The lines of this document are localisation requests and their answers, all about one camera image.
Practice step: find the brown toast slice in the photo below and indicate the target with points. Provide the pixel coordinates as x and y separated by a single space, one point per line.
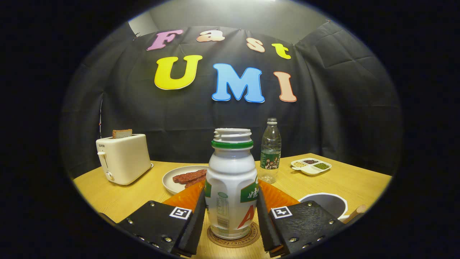
122 133

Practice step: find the cream toaster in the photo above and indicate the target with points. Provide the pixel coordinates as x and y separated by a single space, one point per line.
124 160

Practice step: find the red meat slices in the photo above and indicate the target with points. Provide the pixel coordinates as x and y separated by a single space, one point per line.
190 176

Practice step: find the clear plastic water bottle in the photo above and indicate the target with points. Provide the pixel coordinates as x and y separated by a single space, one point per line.
270 151

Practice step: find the round cork coaster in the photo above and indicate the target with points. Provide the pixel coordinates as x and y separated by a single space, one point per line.
233 243

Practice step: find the yellow beans pile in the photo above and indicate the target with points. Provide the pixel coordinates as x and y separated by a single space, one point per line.
299 164

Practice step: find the wooden table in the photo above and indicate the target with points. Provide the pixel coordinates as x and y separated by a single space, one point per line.
359 183

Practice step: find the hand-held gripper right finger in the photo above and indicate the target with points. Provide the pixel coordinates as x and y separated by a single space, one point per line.
266 230

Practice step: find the white divided tray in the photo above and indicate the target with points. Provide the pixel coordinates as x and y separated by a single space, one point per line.
309 171

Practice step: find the dark beans pile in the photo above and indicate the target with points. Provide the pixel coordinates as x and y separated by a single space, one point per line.
310 162

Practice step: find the white round plate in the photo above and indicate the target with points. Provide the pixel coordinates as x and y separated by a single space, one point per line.
170 181

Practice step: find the green beans pile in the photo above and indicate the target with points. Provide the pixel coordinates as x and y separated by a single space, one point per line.
321 166

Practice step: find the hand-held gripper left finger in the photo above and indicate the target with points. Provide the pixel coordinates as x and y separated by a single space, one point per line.
196 226

